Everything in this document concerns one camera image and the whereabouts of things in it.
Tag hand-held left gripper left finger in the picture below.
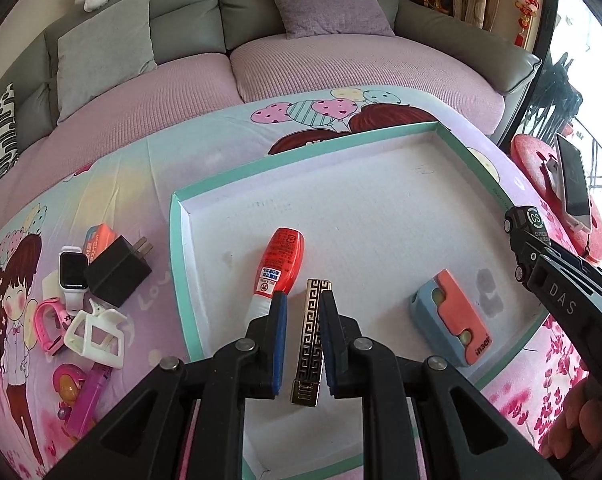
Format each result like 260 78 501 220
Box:
46 291 289 480

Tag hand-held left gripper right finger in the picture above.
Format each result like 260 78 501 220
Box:
318 290 552 480

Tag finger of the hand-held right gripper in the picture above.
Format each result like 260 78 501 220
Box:
541 242 602 306

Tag gold black patterned lighter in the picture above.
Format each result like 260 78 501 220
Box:
289 278 333 407

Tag black toy truck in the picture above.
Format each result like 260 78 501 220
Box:
503 205 554 283

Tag white tray with teal rim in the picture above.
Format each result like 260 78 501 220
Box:
168 121 554 480

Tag white hair claw clip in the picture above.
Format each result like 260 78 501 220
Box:
64 299 128 371

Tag pink helmet toy figure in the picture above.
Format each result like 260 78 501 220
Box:
52 362 89 418

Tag white smartwatch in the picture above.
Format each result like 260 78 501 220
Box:
58 246 90 311

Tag pink watch strap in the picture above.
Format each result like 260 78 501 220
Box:
34 297 72 357

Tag person's right hand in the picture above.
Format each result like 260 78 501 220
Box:
548 377 602 461

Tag red glue bottle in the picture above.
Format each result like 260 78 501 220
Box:
248 227 306 321

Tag smartphone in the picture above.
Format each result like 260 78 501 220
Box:
555 132 592 233

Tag blue coral card holder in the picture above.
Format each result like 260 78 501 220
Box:
409 268 492 368

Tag red round stool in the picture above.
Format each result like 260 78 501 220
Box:
510 133 602 266

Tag black power adapter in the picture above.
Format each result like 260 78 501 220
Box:
84 235 153 309

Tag pink candy dispenser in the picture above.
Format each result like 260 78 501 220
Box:
64 364 116 438

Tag printed blanket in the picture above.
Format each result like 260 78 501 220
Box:
0 85 602 480

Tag orange blue case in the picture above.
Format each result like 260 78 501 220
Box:
84 223 119 266

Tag pink sofa cover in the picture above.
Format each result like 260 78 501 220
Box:
0 35 506 261

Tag grey purple cushion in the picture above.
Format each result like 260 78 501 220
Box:
256 0 397 40

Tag grey sofa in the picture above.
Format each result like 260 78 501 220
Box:
0 0 544 196

